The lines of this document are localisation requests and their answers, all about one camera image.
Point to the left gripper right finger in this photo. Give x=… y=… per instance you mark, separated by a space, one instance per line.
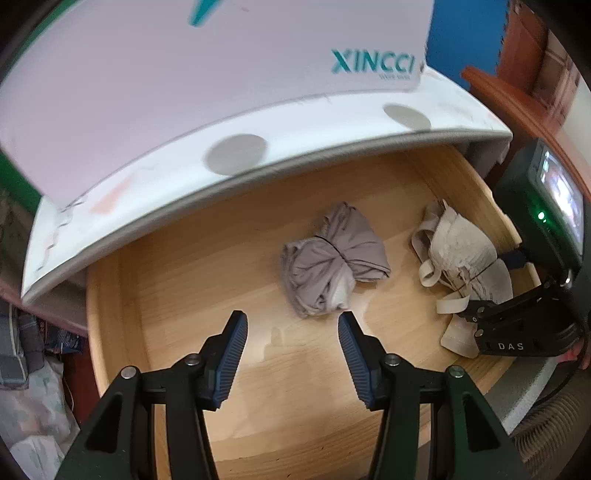
x=388 y=383

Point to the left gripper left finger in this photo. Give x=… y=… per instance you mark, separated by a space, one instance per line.
x=197 y=383

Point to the beige lace bra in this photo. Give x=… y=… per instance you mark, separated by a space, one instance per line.
x=454 y=252

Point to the wooden top drawer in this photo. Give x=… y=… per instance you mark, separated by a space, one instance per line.
x=292 y=412

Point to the grey beige underwear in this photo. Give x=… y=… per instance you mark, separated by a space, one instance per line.
x=320 y=272

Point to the person right hand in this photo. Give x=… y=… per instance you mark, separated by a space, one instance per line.
x=574 y=352

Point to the blue packet on floor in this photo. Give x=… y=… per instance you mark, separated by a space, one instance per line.
x=59 y=341

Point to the grey plaid blanket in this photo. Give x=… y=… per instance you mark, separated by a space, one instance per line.
x=21 y=347

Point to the pink XINCCI shoe box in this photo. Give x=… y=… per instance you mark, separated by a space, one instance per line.
x=100 y=83

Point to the orange wooden bed frame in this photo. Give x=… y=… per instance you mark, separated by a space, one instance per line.
x=532 y=91

